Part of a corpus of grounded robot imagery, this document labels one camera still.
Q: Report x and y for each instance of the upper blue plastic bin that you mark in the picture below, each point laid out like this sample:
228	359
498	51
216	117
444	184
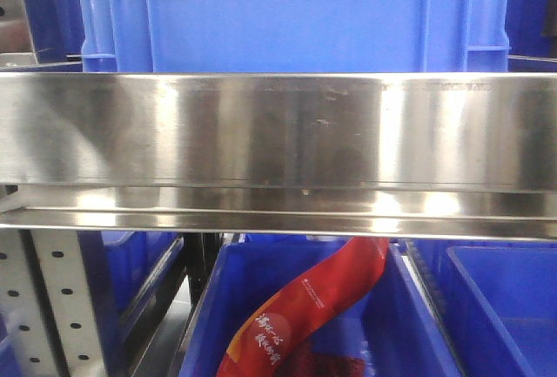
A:
294	35

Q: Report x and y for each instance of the lower middle blue bin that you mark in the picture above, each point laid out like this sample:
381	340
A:
390	332

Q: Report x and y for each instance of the stainless steel shelf rail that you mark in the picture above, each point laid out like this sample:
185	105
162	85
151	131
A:
424	155

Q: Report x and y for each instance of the perforated metal shelf post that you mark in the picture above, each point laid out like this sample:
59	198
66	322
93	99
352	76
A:
56	304

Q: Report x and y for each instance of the lower right blue bin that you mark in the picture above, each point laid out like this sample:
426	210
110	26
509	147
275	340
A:
496	301

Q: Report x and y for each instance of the lower left blue bin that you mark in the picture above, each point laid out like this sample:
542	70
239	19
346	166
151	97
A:
132	256

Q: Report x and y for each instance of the red printed snack bag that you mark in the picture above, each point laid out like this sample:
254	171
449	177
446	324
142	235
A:
300	308

